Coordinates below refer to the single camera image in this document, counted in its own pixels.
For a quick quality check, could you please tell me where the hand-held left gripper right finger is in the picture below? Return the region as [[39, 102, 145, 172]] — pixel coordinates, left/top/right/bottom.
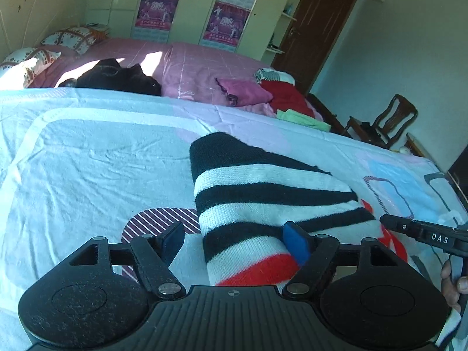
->
[[282, 221, 398, 297]]

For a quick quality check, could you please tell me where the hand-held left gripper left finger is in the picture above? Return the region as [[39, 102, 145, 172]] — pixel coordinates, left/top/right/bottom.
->
[[68, 221, 187, 299]]

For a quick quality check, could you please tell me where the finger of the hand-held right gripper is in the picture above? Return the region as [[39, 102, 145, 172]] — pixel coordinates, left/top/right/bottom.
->
[[379, 214, 425, 241]]

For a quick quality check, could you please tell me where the black white red striped sweater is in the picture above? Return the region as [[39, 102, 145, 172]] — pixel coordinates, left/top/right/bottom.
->
[[189, 132, 465, 350]]

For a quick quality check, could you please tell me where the person's right hand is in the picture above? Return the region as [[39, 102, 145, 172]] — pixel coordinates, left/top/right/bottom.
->
[[440, 259, 468, 314]]

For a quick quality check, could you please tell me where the dark furniture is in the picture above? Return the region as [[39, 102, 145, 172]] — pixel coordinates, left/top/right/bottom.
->
[[448, 152, 468, 206]]

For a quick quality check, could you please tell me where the wooden chair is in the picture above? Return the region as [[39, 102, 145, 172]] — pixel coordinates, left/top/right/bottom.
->
[[344, 94, 418, 150]]

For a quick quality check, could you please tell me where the light blue printed blanket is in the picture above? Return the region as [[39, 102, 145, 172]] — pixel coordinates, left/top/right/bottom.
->
[[0, 88, 468, 351]]

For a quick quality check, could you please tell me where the red cloth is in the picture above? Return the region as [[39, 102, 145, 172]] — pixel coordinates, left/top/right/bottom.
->
[[259, 80, 316, 118]]

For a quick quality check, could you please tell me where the pink cloth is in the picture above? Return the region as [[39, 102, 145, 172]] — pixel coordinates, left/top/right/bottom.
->
[[215, 78, 274, 108]]

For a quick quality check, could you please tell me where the green white striped cloth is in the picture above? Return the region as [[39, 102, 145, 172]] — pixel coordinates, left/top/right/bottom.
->
[[254, 68, 296, 85]]

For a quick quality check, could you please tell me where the black cloth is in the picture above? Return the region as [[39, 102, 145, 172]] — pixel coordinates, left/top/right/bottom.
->
[[58, 58, 162, 97]]

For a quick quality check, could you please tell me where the pink bed sheet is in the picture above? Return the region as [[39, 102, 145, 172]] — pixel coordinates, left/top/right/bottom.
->
[[27, 37, 326, 122]]

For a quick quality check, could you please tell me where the brown wooden door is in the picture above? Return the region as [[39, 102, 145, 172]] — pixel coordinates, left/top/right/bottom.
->
[[271, 0, 359, 94]]

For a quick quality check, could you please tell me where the patterned pillow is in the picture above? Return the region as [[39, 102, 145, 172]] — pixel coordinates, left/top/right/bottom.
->
[[40, 26, 110, 55], [0, 47, 61, 89]]

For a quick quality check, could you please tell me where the cream wardrobe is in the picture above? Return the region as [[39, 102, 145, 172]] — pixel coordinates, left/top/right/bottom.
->
[[86, 0, 311, 63]]

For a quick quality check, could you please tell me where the cream headboard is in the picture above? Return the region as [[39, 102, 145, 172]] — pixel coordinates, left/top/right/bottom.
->
[[0, 0, 92, 63]]

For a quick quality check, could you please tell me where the wooden bed frame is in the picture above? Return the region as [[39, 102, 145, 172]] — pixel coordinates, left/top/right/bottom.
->
[[306, 93, 350, 137]]

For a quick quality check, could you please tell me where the pink wall poster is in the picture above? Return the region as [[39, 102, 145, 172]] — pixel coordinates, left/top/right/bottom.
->
[[203, 2, 251, 46], [135, 0, 182, 32]]

